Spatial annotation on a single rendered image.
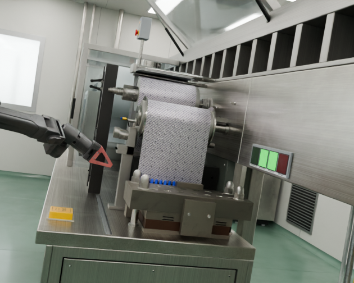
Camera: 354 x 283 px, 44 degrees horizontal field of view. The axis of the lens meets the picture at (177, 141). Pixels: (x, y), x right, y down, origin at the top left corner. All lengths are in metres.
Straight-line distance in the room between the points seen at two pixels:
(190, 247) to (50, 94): 5.88
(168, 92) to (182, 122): 0.27
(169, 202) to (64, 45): 5.89
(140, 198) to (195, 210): 0.17
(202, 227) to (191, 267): 0.12
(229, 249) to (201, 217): 0.13
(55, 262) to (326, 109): 0.83
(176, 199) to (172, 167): 0.21
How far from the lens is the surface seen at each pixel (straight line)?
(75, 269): 1.31
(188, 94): 1.78
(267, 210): 5.99
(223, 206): 1.40
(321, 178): 1.05
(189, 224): 1.36
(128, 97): 1.78
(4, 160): 7.17
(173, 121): 1.52
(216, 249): 1.37
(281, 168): 1.21
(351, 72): 1.03
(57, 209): 1.41
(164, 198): 1.34
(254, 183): 1.79
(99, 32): 7.14
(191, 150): 1.54
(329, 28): 1.16
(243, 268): 1.42
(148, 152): 1.51
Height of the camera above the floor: 1.26
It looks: 3 degrees down
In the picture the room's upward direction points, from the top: 9 degrees clockwise
